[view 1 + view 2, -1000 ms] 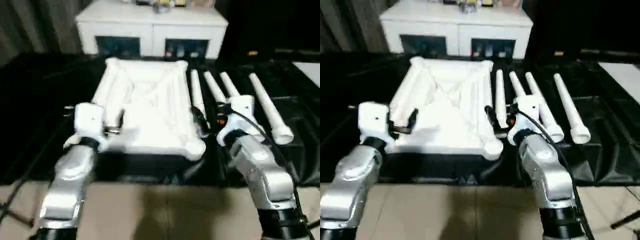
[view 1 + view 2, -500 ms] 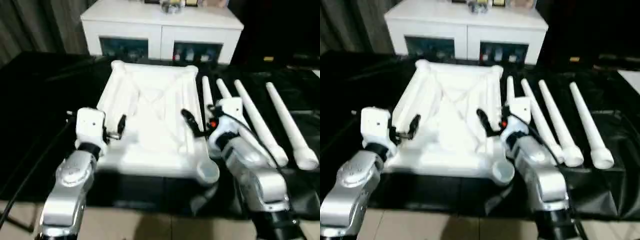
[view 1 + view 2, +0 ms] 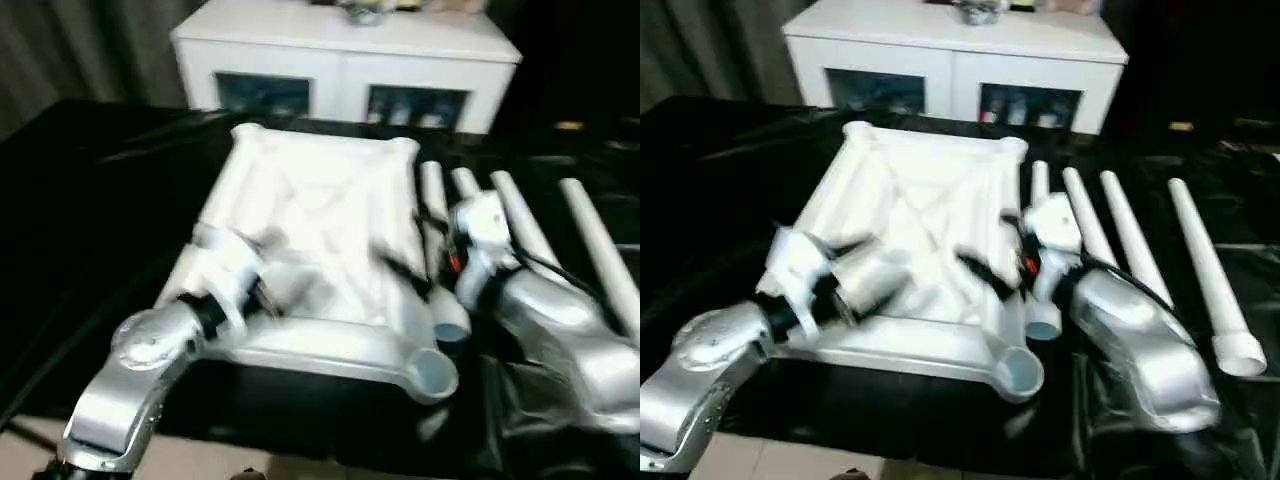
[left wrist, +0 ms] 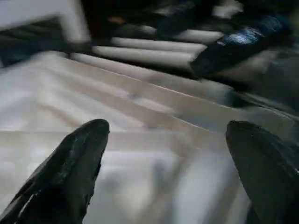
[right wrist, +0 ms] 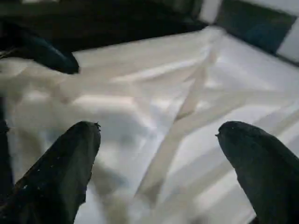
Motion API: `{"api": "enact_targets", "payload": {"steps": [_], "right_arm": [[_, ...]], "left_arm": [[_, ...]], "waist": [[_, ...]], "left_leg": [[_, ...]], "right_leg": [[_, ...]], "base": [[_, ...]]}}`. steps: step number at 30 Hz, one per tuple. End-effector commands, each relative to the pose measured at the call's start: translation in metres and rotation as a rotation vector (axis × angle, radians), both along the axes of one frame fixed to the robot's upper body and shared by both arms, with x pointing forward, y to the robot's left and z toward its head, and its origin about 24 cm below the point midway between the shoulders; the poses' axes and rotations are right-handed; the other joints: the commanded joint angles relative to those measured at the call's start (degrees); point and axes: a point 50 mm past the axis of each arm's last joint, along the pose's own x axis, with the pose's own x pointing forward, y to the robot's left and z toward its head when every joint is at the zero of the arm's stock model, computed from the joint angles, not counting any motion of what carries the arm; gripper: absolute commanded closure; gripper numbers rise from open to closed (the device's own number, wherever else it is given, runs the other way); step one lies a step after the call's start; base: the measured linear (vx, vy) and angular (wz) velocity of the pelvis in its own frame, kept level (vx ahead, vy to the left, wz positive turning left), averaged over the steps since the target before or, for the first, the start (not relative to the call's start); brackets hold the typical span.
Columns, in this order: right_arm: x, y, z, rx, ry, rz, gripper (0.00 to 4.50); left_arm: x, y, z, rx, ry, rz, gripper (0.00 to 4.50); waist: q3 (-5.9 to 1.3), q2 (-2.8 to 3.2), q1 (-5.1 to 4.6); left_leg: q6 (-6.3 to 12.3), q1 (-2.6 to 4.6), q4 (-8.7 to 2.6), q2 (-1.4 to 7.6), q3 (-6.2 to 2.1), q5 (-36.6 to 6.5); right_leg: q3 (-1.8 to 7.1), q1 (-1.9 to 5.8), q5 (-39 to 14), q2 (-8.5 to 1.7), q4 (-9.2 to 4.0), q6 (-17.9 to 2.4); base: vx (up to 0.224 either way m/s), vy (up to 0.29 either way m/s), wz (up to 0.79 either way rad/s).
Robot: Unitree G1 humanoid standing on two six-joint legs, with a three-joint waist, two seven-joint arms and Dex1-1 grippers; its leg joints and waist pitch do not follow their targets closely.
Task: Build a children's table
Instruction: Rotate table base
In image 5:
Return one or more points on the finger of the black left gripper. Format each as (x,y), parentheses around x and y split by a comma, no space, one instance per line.
(51,57)
(4,151)

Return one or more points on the white plastic table top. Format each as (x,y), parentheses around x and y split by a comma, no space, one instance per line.
(163,93)

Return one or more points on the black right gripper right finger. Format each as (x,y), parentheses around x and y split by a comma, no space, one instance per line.
(268,182)

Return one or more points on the white glass-door cabinet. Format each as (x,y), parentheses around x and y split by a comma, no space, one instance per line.
(209,9)

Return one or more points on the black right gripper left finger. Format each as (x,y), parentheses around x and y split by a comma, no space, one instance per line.
(51,186)

